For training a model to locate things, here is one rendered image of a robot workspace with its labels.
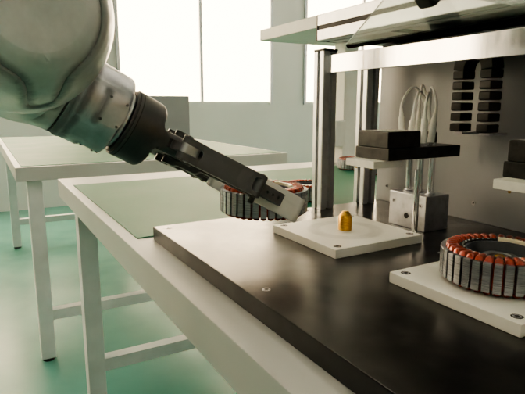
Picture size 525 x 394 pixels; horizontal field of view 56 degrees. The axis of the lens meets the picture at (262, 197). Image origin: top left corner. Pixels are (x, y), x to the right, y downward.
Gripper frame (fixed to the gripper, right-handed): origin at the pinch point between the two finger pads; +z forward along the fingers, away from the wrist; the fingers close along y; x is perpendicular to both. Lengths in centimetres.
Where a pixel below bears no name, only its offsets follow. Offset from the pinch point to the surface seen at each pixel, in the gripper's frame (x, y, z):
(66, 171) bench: -12, -133, 2
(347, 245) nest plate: -1.0, 7.0, 10.2
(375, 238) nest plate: 1.7, 6.2, 14.9
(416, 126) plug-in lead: 21.3, -1.2, 20.5
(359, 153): 12.8, -2.3, 13.3
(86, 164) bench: -7, -133, 7
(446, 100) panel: 29.8, -4.5, 27.3
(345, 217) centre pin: 2.9, 1.0, 13.2
